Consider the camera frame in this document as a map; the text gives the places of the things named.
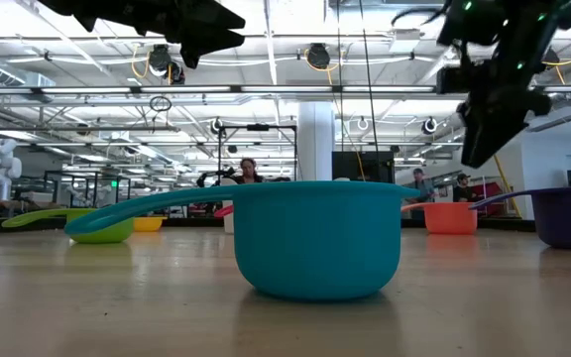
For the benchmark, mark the red tool cabinet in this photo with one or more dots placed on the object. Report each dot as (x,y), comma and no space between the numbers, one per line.
(491,196)

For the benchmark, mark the green measuring cup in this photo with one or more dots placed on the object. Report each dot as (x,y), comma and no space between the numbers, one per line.
(102,234)

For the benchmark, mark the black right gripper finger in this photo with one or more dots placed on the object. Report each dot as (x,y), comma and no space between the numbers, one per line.
(484,144)
(513,106)

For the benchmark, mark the black camera rig frame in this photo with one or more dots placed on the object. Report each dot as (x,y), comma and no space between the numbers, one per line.
(257,127)

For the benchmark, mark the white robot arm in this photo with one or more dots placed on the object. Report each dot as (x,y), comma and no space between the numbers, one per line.
(3,166)

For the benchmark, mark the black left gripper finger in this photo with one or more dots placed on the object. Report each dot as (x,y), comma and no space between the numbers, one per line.
(211,15)
(206,42)

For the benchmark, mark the black screen panel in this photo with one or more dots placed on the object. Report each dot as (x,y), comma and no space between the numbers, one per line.
(350,166)

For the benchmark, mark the purple measuring cup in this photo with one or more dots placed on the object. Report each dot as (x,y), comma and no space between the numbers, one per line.
(568,218)

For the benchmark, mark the yellow measuring cup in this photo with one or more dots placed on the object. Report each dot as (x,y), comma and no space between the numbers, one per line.
(149,224)

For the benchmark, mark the white building column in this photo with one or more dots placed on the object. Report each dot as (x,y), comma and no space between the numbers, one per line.
(315,144)

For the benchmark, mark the blue measuring cup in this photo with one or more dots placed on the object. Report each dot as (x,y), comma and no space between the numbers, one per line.
(315,238)

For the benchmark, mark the orange measuring cup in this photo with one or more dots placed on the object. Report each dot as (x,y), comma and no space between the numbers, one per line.
(449,218)

